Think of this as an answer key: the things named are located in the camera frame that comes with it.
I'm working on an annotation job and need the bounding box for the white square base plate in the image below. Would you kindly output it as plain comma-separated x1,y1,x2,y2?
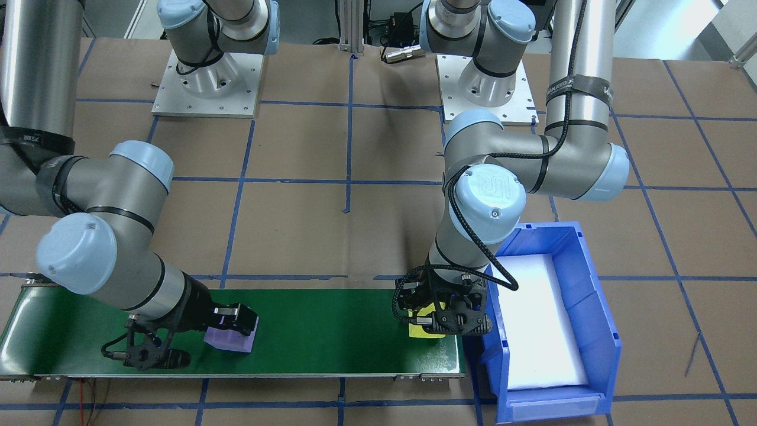
436,54,540,126
152,49,264,119

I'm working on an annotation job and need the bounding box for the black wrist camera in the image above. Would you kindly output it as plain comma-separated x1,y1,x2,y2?
435,277,477,301
102,317,191,372

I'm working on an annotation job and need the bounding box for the green conveyor belt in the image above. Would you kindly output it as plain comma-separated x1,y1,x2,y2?
0,278,468,380

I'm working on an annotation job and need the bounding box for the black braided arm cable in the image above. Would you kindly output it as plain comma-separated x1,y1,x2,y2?
392,0,587,325

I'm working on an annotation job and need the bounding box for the blue plastic storage bin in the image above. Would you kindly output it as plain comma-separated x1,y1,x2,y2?
463,222,623,424

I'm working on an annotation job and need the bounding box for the thin red cable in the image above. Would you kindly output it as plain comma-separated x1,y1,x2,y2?
79,379,113,426

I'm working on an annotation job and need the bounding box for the purple foam block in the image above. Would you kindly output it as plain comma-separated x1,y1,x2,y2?
203,327,259,354

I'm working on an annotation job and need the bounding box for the white foam pad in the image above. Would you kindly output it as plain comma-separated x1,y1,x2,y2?
494,254,589,391

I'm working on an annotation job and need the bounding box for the silver metal connector plug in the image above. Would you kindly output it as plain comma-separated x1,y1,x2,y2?
383,47,426,63

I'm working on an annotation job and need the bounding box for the yellow foam block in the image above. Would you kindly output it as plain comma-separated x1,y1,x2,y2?
408,302,448,340

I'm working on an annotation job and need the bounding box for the black electronics box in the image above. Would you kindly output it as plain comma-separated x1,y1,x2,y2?
387,11,418,39

